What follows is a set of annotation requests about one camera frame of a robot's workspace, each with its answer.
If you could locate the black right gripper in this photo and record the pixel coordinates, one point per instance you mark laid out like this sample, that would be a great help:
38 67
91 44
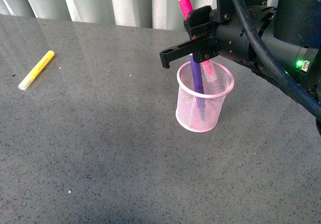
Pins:
230 41

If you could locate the purple highlighter pen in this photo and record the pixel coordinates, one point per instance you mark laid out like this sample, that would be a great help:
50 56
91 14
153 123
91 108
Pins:
198 85

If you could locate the pink highlighter pen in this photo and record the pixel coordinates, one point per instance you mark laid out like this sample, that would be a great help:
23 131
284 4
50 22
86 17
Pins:
207 66

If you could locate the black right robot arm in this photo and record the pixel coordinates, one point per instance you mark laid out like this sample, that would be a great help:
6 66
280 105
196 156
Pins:
290 31

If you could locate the pink mesh pen cup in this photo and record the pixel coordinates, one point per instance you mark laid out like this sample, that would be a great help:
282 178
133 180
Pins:
198 112

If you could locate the grey pleated curtain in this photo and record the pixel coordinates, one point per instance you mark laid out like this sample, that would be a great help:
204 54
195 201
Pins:
157 14

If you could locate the yellow highlighter pen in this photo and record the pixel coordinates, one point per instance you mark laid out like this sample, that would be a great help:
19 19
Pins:
37 69

